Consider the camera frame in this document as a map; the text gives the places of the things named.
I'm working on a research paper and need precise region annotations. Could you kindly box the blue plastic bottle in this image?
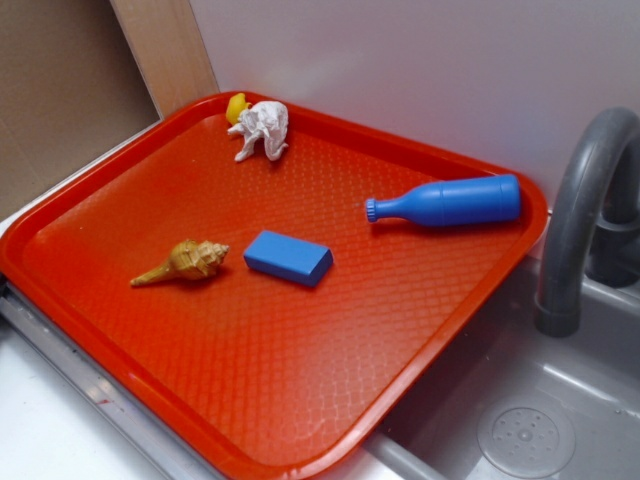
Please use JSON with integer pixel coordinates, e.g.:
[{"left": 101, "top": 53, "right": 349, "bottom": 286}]
[{"left": 365, "top": 174, "right": 521, "bottom": 227}]

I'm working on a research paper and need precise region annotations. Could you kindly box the blue rectangular block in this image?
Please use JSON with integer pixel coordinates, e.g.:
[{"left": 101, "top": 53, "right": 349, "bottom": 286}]
[{"left": 243, "top": 231, "right": 334, "bottom": 287}]

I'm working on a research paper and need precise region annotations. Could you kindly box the crumpled white paper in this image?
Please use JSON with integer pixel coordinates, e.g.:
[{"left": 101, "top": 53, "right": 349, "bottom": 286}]
[{"left": 227, "top": 101, "right": 289, "bottom": 162}]

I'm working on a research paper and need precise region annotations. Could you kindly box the tan conch seashell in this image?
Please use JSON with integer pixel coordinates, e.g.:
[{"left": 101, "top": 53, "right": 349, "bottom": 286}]
[{"left": 130, "top": 240, "right": 230, "bottom": 287}]

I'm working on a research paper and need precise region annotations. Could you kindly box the red plastic tray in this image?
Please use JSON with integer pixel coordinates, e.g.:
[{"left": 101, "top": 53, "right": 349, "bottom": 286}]
[{"left": 1, "top": 94, "right": 547, "bottom": 479}]

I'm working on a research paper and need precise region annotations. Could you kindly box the yellow toy object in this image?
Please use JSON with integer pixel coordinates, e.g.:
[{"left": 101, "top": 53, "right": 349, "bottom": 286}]
[{"left": 225, "top": 92, "right": 252, "bottom": 126}]

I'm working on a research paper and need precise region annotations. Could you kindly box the grey plastic sink basin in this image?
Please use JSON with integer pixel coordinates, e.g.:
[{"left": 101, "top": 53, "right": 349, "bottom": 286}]
[{"left": 365, "top": 259, "right": 639, "bottom": 479}]

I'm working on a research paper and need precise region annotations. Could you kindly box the wooden board panel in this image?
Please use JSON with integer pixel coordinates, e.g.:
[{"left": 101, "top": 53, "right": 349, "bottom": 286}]
[{"left": 111, "top": 0, "right": 219, "bottom": 118}]

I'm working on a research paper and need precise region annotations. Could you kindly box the grey curved faucet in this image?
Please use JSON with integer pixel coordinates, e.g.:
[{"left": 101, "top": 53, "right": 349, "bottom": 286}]
[{"left": 535, "top": 107, "right": 639, "bottom": 337}]

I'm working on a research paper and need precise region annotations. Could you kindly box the grey sink drain strainer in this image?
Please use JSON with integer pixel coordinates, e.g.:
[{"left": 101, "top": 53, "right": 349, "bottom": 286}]
[{"left": 476, "top": 395, "right": 576, "bottom": 479}]

